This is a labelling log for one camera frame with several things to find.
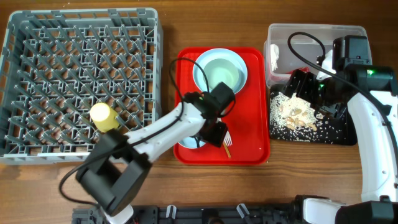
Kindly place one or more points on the rice and peanut scraps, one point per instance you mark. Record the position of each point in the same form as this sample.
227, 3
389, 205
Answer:
292, 119

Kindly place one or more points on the wooden chopstick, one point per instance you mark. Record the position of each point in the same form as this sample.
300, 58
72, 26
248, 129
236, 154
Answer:
226, 150

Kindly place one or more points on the red sauce packet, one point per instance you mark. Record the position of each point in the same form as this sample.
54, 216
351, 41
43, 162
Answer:
303, 70

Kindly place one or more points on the yellow plastic cup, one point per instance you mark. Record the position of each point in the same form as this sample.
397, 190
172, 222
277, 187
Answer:
104, 117

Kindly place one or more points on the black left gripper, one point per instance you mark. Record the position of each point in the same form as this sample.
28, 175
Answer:
218, 135

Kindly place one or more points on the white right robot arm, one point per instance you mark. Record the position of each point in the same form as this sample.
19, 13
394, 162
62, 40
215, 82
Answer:
370, 95

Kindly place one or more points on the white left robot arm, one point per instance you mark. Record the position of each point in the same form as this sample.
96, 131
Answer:
115, 171

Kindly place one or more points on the black tray bin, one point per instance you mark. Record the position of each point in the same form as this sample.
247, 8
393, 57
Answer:
338, 131

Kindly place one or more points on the light blue bowl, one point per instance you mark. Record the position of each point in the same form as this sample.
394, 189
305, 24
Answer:
191, 143

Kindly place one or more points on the white napkin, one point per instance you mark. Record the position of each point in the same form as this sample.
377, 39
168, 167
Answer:
274, 53

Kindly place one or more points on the green bowl with rice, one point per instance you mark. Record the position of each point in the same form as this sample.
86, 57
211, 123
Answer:
221, 70

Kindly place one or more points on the white plastic fork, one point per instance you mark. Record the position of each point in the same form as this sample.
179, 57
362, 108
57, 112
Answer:
228, 139

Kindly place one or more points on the light blue plate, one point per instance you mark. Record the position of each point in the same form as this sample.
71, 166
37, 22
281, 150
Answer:
199, 75

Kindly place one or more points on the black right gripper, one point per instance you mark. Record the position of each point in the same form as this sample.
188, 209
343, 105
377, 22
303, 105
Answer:
308, 79

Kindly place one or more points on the red plastic tray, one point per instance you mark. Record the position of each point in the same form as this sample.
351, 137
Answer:
247, 123

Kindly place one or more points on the grey plastic dishwasher rack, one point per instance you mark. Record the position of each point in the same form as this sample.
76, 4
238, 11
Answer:
56, 65

